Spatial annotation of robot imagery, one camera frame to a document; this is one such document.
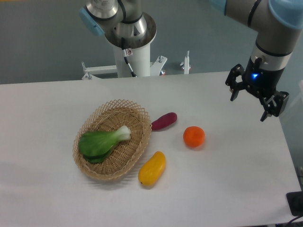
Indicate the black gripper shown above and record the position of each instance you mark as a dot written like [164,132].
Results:
[260,83]

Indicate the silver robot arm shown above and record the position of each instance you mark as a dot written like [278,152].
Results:
[278,23]

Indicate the orange fruit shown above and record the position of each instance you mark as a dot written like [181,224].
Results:
[194,136]

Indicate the purple sweet potato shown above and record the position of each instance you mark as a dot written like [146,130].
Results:
[164,121]

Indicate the black device at table edge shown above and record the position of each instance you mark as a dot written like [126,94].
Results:
[295,202]

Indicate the yellow mango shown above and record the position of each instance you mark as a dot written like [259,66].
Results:
[152,170]

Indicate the woven wicker basket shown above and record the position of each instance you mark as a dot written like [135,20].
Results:
[109,117]

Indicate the green bok choy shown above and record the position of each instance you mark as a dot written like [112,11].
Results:
[96,146]

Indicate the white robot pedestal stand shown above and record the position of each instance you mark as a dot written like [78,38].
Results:
[131,44]

